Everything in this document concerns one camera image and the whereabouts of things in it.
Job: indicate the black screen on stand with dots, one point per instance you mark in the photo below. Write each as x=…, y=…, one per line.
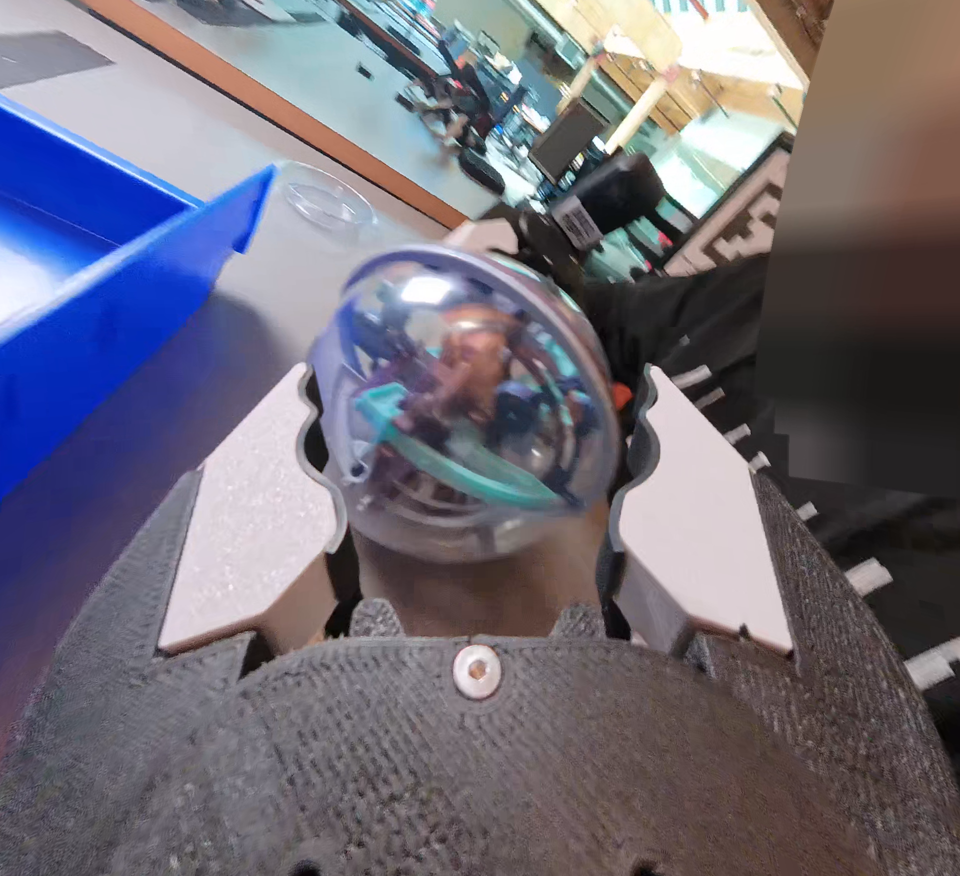
x=566, y=141

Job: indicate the orange-edged grey desk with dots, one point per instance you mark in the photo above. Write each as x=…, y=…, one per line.
x=300, y=66

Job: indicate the black oval wrist rest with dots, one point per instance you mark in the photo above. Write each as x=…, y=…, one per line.
x=481, y=171

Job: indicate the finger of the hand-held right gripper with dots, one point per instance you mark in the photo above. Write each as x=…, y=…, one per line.
x=484, y=237

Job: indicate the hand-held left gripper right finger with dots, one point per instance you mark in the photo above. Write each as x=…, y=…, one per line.
x=697, y=546

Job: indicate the black and tan gripper tool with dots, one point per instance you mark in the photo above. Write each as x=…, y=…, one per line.
x=457, y=96

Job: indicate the blue plastic bin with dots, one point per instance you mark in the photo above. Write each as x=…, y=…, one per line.
x=112, y=321

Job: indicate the framed black-white marker sign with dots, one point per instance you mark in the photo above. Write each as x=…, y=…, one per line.
x=735, y=223

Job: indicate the clear plastic maze ball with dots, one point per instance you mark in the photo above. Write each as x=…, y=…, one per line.
x=465, y=403

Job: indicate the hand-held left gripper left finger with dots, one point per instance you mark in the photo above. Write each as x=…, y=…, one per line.
x=247, y=546

